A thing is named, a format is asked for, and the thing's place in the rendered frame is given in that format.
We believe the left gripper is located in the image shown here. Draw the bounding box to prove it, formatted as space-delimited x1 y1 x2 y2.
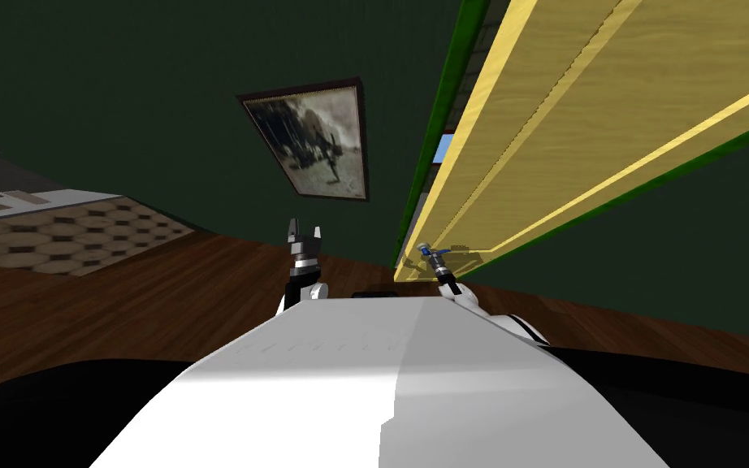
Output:
287 218 323 262

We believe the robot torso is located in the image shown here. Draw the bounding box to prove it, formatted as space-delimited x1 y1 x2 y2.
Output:
88 291 672 468

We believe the yellow wooden door leaf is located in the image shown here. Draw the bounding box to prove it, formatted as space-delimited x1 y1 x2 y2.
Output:
393 0 749 284

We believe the dark framed wall picture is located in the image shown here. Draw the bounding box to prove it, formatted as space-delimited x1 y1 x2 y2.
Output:
236 77 371 203

